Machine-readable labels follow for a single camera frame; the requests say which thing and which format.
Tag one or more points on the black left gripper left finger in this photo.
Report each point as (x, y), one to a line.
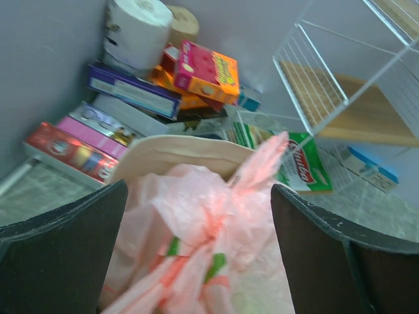
(56, 262)

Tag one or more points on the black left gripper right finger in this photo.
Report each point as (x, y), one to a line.
(334, 265)

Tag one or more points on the beige canvas tote bag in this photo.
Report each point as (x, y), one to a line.
(159, 153)

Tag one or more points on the pink plastic grocery bag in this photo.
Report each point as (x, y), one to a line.
(185, 235)

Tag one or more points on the green white Chubo bag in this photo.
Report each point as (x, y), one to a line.
(302, 170)

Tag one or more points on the blue white tissue box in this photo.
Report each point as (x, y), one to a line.
(370, 171)

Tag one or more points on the red pink box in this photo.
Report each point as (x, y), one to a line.
(75, 149)

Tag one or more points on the white RIO box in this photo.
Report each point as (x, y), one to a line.
(105, 124)

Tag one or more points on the purple box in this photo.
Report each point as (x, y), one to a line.
(134, 91)

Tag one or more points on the pink orange snack box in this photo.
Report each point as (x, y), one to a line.
(203, 77)

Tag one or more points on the white toilet paper roll left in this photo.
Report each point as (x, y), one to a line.
(136, 33)

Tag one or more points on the brown toilet paper roll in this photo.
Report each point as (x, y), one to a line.
(185, 26)

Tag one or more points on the white wire shelf rack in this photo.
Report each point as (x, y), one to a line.
(345, 73)

